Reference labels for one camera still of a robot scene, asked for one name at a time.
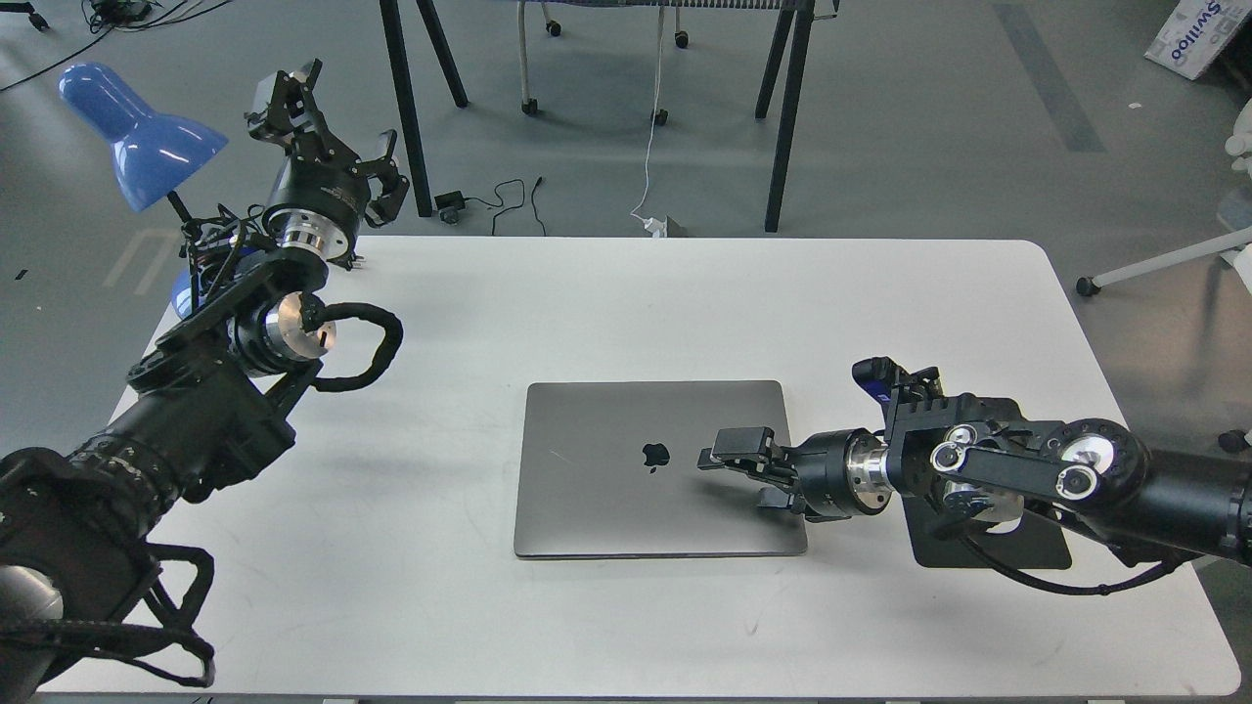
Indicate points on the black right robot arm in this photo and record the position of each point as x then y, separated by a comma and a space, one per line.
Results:
977, 460

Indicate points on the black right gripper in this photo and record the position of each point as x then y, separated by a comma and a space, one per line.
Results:
821, 489

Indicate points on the white cardboard box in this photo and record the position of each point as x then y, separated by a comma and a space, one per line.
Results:
1194, 34

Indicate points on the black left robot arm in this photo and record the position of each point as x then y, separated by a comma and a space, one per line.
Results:
81, 579

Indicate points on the white chair leg right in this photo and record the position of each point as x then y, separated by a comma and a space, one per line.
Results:
1233, 248

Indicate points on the white computer mouse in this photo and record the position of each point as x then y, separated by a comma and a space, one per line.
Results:
996, 513

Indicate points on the black mouse pad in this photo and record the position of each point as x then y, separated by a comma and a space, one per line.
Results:
1037, 552

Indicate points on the blue desk lamp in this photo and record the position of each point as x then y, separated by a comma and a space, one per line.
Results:
152, 153

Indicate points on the grey laptop notebook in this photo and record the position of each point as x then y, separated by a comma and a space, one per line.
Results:
609, 470

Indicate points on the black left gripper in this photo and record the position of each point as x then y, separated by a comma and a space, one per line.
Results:
286, 115

